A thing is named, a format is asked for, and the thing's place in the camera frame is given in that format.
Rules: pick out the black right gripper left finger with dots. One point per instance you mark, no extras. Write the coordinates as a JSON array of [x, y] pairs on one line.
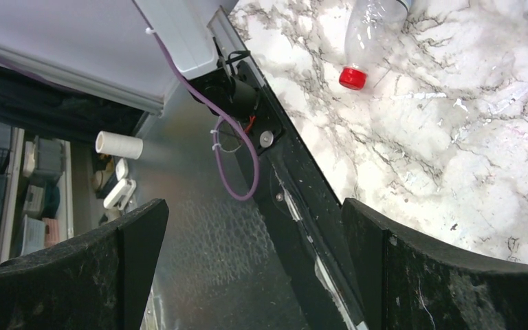
[[97, 280]]

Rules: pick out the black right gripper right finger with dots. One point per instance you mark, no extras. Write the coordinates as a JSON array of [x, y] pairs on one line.
[[409, 280]]

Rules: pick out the red label bottle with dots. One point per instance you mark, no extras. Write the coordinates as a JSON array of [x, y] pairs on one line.
[[373, 26]]

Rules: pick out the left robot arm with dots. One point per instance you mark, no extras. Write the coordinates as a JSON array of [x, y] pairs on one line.
[[182, 26]]

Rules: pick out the white paper roll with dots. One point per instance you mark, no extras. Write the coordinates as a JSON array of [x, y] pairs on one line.
[[119, 145]]

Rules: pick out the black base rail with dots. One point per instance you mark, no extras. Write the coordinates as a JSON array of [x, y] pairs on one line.
[[301, 212]]

